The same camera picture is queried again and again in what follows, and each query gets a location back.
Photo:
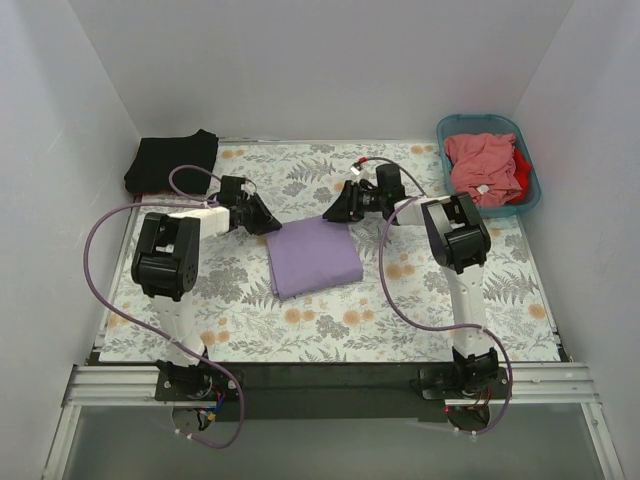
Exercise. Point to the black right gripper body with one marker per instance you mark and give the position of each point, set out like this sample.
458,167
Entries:
351,201

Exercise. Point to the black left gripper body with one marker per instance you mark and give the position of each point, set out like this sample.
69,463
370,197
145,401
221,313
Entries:
252,214

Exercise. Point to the purple t shirt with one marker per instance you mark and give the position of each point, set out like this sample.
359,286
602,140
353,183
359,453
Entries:
311,255

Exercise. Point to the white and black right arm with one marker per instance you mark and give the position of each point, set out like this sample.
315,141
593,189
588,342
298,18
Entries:
459,243

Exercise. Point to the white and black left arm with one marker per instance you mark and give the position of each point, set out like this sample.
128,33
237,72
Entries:
166,265

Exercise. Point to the floral patterned table mat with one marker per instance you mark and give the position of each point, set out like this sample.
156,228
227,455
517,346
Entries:
240,319

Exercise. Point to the folded black t shirt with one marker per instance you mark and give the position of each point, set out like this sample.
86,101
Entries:
156,158

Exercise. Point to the pink crumpled t shirt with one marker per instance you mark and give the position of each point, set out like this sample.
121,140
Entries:
483,166

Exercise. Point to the teal plastic laundry basket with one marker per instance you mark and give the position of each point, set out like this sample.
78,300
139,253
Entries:
493,124

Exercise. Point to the red crumpled t shirt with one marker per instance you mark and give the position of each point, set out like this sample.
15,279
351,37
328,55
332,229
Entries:
522,176

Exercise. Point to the black robot base mount plate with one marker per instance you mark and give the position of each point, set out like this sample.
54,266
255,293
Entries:
231,399

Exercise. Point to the aluminium front rail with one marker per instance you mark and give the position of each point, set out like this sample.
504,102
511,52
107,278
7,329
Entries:
144,385

